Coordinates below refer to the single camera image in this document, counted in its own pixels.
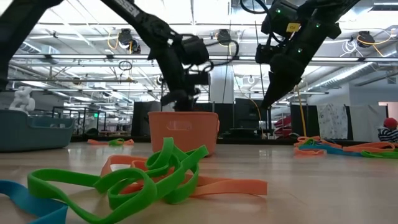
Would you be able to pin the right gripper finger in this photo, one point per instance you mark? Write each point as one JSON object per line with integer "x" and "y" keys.
{"x": 276, "y": 88}

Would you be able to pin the orange plastic basket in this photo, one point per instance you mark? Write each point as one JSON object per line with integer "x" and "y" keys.
{"x": 183, "y": 137}

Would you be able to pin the patterned white cloth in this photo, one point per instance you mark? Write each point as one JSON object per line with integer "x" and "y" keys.
{"x": 332, "y": 121}

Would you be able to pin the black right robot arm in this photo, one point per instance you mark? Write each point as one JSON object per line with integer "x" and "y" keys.
{"x": 323, "y": 28}

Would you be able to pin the yellow label tag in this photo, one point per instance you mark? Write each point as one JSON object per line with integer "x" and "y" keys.
{"x": 293, "y": 27}

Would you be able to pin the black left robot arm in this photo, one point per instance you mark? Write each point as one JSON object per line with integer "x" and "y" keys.
{"x": 146, "y": 21}

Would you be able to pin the black partition panel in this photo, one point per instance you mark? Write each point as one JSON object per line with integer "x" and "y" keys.
{"x": 311, "y": 121}
{"x": 140, "y": 121}
{"x": 225, "y": 119}

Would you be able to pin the white robot figure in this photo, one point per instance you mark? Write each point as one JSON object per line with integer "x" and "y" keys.
{"x": 21, "y": 99}

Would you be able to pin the dark teal plastic basket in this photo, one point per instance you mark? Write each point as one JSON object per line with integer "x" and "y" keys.
{"x": 25, "y": 133}

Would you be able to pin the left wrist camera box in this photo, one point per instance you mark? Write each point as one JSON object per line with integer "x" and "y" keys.
{"x": 199, "y": 78}

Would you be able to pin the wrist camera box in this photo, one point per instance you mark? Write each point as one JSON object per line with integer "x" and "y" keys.
{"x": 199, "y": 78}
{"x": 264, "y": 53}

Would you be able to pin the blue rubber band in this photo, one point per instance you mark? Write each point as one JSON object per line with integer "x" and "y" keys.
{"x": 34, "y": 207}

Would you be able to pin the rubber bands right middle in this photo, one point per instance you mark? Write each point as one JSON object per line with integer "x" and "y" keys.
{"x": 379, "y": 154}

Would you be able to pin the red background object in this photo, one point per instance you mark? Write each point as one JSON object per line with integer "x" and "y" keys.
{"x": 283, "y": 124}

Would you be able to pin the rubber bands top right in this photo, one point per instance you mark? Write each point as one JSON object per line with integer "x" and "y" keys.
{"x": 311, "y": 138}
{"x": 308, "y": 142}

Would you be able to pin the plain white cloth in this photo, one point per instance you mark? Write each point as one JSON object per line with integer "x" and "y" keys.
{"x": 367, "y": 124}

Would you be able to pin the black monitor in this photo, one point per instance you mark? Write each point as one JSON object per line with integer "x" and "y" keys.
{"x": 248, "y": 115}

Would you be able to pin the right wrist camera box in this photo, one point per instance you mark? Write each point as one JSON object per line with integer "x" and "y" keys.
{"x": 264, "y": 53}

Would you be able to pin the rubber bands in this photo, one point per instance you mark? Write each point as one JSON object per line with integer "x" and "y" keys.
{"x": 311, "y": 138}
{"x": 308, "y": 142}
{"x": 379, "y": 154}

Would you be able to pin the pile of bands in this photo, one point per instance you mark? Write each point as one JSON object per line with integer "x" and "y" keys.
{"x": 339, "y": 151}

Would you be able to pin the person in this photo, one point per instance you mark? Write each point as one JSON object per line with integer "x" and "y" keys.
{"x": 388, "y": 133}

